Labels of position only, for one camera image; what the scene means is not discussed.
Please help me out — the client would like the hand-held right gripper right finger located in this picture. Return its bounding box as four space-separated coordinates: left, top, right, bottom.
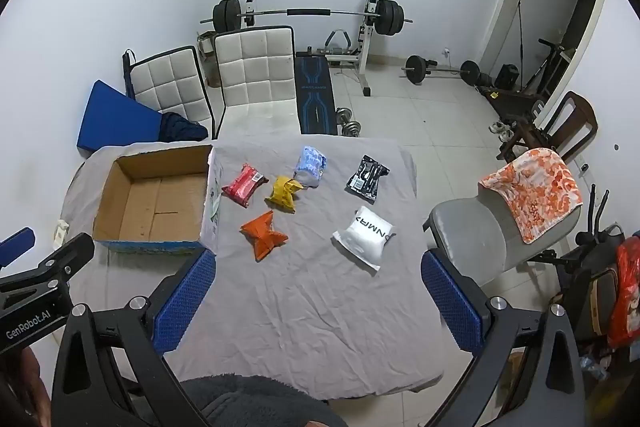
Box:
421 249 587 427

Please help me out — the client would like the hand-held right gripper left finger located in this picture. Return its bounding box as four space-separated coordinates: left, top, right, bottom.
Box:
50 249 217 427

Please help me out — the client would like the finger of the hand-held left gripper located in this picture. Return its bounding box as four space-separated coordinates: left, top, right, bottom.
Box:
0 227 36 268
0 233 96 294

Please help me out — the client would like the cardboard box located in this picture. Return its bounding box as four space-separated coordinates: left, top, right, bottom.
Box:
92 144 222 256

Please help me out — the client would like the orange snack packet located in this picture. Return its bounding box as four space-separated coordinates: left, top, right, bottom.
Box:
240 210 290 263

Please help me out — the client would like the white pillow packet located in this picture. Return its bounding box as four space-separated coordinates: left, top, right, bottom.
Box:
332 206 397 277

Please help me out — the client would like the red snack packet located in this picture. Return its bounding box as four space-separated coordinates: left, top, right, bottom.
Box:
221 164 267 208

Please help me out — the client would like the yellow snack packet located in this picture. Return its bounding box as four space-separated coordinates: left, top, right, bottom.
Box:
270 175 304 212

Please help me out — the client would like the black packet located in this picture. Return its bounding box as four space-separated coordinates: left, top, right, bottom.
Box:
345 154 390 200

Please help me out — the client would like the blue and white packet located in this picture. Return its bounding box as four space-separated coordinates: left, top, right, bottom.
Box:
292 146 328 188

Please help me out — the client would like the person's left hand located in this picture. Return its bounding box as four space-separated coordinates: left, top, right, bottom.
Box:
0 347 52 427

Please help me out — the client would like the grey padded chair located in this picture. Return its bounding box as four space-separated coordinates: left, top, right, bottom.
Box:
424 152 583 288

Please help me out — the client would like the person's dark fleece clothing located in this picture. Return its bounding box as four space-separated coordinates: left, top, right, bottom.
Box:
180 374 351 427

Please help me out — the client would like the grey tablecloth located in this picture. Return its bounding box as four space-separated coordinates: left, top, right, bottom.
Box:
60 137 446 400

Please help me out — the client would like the orange floral towel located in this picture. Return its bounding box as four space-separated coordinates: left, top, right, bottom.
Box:
478 148 585 244

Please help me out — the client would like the blue foam mat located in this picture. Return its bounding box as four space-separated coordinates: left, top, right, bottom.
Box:
76 79 166 154

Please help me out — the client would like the black exercise machine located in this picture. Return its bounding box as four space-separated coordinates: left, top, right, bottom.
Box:
542 184 632 343

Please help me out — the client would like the dark blue cloth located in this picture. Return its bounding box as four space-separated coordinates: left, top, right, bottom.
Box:
159 111 210 144

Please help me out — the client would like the red plastic bag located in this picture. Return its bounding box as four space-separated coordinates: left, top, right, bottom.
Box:
607 237 640 349

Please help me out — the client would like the white quilted chair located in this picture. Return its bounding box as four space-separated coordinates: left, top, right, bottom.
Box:
129 46 214 140
214 26 301 138

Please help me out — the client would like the dark wooden chair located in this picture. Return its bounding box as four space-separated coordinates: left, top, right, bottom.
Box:
497 91 598 162

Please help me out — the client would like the short barbell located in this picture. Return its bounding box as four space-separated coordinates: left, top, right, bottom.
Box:
402 54 483 86

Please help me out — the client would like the black speaker box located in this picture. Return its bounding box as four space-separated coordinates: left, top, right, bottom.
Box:
495 64 521 88

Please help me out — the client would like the black weight bench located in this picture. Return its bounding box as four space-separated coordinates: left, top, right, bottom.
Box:
294 52 336 135

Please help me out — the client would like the white barbell rack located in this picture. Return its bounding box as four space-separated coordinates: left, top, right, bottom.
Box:
240 0 387 98

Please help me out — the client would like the long barbell with black plates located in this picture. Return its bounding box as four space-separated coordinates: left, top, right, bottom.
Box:
200 0 414 36

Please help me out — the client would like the dark strapped tube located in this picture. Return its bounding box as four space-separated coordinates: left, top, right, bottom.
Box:
122 49 137 98

